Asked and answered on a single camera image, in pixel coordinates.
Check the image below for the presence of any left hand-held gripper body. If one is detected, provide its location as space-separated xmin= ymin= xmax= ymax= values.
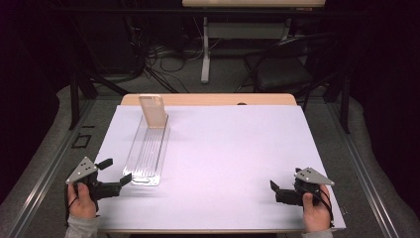
xmin=64 ymin=156 xmax=123 ymax=203

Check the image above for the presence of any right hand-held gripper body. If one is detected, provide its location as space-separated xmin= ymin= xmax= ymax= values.
xmin=275 ymin=167 xmax=336 ymax=207

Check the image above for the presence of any clear plastic tray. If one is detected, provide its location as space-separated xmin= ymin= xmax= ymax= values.
xmin=122 ymin=113 xmax=171 ymax=187

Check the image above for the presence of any beige phone case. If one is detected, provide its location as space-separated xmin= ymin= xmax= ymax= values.
xmin=138 ymin=93 xmax=168 ymax=130

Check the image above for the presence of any person's left hand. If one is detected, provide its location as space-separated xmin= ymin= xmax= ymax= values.
xmin=66 ymin=182 xmax=98 ymax=220

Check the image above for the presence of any person's right hand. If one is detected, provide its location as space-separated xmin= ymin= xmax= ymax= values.
xmin=302 ymin=183 xmax=332 ymax=233

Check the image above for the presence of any black tape square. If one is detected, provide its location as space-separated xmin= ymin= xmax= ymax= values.
xmin=71 ymin=133 xmax=92 ymax=150

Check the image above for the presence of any person's right grey sleeve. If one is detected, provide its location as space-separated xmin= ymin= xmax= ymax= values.
xmin=301 ymin=228 xmax=335 ymax=238

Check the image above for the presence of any person's grey sleeve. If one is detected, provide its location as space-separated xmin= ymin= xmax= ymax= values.
xmin=301 ymin=228 xmax=335 ymax=238
xmin=63 ymin=214 xmax=101 ymax=238

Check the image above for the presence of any person's left grey sleeve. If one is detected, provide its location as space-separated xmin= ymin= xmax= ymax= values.
xmin=63 ymin=214 xmax=101 ymax=238

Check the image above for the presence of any black metal stand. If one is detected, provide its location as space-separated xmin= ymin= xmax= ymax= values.
xmin=67 ymin=65 xmax=131 ymax=131
xmin=323 ymin=65 xmax=353 ymax=135

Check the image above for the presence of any black chair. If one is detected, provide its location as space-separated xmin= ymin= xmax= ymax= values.
xmin=244 ymin=33 xmax=335 ymax=97

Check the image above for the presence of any wooden table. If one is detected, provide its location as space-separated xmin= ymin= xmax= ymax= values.
xmin=73 ymin=92 xmax=345 ymax=235

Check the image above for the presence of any white-legged desk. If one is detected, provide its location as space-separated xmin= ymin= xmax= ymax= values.
xmin=181 ymin=0 xmax=326 ymax=84

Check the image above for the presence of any metal floor rail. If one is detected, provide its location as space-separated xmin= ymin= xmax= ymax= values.
xmin=325 ymin=102 xmax=402 ymax=238
xmin=6 ymin=98 xmax=97 ymax=238

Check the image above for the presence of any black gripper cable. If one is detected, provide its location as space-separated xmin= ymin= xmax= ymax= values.
xmin=63 ymin=183 xmax=80 ymax=228
xmin=313 ymin=187 xmax=336 ymax=229

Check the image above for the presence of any bundle of floor cables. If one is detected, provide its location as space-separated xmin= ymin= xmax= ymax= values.
xmin=125 ymin=16 xmax=206 ymax=94

